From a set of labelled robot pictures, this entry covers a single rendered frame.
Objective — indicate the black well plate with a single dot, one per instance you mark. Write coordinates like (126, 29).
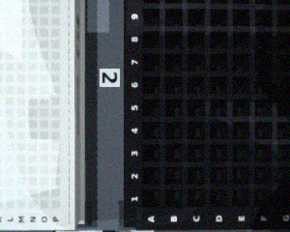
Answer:
(186, 88)

